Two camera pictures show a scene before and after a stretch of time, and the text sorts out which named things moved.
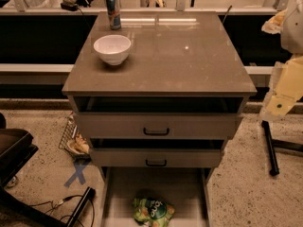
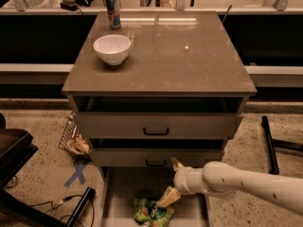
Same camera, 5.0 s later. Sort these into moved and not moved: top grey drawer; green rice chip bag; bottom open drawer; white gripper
Moved: white gripper
Not moved: bottom open drawer; top grey drawer; green rice chip bag
